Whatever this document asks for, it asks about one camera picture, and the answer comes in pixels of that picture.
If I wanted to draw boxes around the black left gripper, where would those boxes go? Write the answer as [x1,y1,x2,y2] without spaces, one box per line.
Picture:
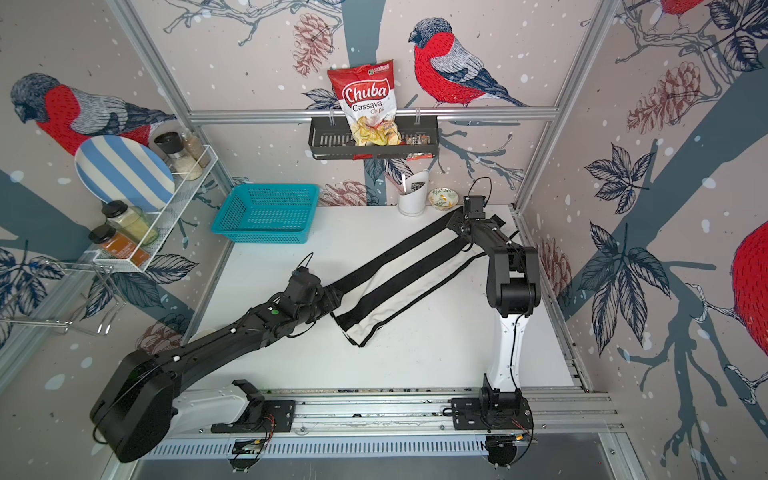
[295,283,345,326]

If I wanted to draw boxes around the black white striped pillowcase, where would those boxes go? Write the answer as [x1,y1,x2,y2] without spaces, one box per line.
[331,212,485,347]

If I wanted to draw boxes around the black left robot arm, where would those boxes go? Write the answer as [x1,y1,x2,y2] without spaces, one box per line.
[90,267,343,463]

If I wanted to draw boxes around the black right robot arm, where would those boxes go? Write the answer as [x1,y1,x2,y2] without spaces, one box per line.
[448,196,542,392]

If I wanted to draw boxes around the small floral ceramic bowl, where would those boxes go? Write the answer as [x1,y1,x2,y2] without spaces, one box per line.
[427,187,459,211]

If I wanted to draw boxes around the white utensil holder cup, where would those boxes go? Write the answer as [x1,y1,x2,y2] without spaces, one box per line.
[397,170,430,217]

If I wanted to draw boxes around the teal plastic basket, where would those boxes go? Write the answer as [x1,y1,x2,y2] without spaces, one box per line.
[211,184,320,244]

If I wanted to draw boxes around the red Chuba cassava chips bag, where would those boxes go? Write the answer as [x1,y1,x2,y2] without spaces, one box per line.
[328,60,402,147]

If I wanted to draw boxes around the black lid salt shaker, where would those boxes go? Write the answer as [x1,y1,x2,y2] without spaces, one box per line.
[154,131,203,181]

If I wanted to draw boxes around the yellow spice jar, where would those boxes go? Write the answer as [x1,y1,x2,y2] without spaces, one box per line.
[101,200,159,246]

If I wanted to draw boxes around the clear glass spice shaker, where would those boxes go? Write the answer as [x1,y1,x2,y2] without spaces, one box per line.
[180,128,209,169]

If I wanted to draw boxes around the orange spice jar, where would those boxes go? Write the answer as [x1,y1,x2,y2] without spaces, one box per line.
[88,224,151,268]

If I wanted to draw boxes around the blue white striped plate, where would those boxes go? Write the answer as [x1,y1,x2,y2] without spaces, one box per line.
[74,135,176,213]

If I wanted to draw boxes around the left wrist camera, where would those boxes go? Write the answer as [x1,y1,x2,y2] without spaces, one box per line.
[291,266,321,287]

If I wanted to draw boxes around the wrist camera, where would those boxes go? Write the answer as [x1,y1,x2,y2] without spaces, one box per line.
[291,266,321,287]
[463,195,486,220]

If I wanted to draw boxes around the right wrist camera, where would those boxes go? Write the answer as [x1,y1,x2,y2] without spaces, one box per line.
[463,195,486,220]

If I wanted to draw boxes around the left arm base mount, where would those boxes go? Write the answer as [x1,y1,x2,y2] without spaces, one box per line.
[211,379,296,434]

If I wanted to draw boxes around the black wall-mounted wire shelf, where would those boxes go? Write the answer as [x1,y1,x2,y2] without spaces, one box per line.
[308,116,439,160]

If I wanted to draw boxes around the white wire wall rack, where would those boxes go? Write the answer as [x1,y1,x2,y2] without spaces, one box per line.
[81,145,219,273]

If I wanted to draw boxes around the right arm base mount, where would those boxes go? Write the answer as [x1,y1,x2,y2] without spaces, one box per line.
[443,375,534,433]

